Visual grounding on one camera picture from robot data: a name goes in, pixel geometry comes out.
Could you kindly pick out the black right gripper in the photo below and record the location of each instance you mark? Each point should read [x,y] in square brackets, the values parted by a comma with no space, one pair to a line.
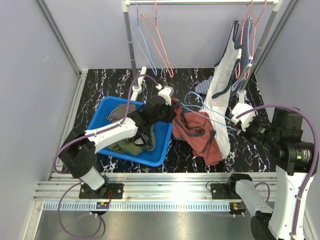
[247,132]

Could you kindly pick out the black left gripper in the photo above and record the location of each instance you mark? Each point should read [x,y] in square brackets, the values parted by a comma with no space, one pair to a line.
[171,115]

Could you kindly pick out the red graphic tank top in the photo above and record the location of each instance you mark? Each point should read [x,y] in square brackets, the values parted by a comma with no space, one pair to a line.
[196,129]

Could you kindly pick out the black white striped tank top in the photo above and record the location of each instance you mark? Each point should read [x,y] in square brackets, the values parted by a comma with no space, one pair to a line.
[121,125]

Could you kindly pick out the green graphic tank top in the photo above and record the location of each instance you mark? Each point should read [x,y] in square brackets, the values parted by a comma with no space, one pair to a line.
[144,142]

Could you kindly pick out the light blue wire hanger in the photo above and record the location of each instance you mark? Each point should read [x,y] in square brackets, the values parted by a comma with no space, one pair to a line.
[143,46]

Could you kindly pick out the pink wire hanger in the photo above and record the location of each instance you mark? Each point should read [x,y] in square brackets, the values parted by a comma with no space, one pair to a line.
[158,43]

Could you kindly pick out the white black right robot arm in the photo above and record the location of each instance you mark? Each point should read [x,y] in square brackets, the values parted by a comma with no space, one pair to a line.
[292,140]

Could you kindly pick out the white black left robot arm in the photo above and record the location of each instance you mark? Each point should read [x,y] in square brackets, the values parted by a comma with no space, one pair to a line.
[78,154]

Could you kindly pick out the white navy trimmed tank top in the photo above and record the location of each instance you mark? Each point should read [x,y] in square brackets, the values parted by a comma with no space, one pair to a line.
[223,72]

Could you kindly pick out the navy striped tank top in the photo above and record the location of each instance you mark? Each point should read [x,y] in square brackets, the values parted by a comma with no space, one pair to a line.
[234,84]

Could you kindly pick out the pink hanger at right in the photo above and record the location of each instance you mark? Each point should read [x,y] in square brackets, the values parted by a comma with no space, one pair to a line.
[247,40]

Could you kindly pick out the blue plastic bin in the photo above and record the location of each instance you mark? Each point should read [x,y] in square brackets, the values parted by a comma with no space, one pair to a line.
[162,132]

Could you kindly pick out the grey clothes rack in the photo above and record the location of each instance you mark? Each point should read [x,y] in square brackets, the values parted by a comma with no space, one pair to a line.
[194,36]

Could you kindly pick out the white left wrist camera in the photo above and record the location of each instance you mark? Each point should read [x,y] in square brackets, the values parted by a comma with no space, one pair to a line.
[166,92]

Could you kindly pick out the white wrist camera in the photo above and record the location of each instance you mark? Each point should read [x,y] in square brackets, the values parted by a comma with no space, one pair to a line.
[166,92]
[242,115]

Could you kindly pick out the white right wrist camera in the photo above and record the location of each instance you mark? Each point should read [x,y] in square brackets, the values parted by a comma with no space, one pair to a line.
[242,115]

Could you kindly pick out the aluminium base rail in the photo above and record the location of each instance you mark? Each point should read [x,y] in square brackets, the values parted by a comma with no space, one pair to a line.
[159,192]

